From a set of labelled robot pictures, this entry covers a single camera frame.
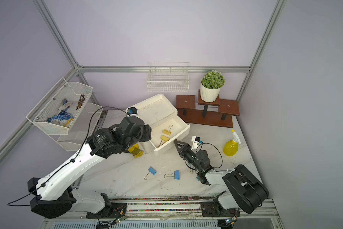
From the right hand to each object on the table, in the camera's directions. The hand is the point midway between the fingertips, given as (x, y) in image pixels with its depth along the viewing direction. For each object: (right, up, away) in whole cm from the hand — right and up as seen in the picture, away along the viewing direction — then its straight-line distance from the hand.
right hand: (174, 144), depth 81 cm
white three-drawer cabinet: (-9, +19, +6) cm, 22 cm away
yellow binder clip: (-6, +3, +3) cm, 7 cm away
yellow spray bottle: (+39, -4, +15) cm, 42 cm away
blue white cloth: (-56, +15, -9) cm, 59 cm away
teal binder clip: (+12, -15, -13) cm, 23 cm away
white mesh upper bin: (-61, +31, +8) cm, 69 cm away
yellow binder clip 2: (-4, +8, +7) cm, 11 cm away
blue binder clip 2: (+1, -19, +5) cm, 20 cm away
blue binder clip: (-14, -18, +7) cm, 24 cm away
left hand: (-14, +8, -14) cm, 21 cm away
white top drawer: (+4, +8, +8) cm, 12 cm away
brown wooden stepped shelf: (+34, +20, +27) cm, 48 cm away
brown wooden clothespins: (-55, +25, +1) cm, 60 cm away
